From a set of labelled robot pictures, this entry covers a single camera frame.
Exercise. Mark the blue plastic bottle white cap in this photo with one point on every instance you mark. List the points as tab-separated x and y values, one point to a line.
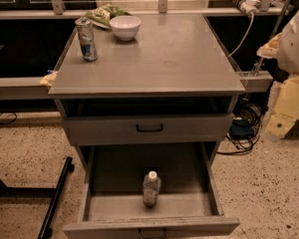
151	188

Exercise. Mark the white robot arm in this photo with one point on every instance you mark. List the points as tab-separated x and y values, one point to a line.
284	47

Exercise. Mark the grey drawer cabinet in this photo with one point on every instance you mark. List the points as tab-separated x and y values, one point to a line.
173	67

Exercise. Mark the closed top drawer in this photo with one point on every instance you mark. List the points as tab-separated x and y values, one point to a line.
146	129

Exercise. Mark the open middle drawer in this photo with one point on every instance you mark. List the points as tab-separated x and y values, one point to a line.
187	205

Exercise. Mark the white ceramic bowl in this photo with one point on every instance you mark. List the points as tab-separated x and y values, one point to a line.
125	28

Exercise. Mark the yellow sponge piece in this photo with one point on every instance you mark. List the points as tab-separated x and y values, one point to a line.
49	79

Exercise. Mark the green snack bag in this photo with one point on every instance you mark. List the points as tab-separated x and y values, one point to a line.
102	16

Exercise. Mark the silver blue drink can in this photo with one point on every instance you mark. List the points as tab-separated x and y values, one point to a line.
86	39

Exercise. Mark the white power strip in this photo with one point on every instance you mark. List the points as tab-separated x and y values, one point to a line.
246	6

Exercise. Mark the black floor stand bar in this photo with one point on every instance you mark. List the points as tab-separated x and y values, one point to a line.
45	231

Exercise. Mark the grey side rail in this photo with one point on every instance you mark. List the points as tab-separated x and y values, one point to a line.
22	89

